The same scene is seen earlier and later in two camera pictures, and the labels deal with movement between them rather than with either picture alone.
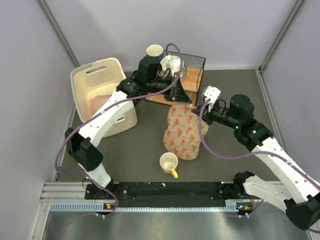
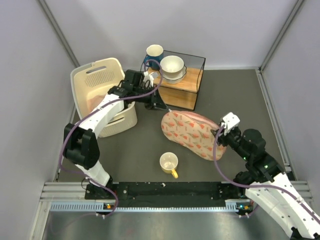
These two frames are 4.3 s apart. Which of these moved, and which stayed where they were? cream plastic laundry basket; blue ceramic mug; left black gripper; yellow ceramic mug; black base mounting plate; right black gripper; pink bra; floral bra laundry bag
Moved: floral bra laundry bag; left black gripper; right black gripper
Stayed: black base mounting plate; yellow ceramic mug; cream plastic laundry basket; blue ceramic mug; pink bra
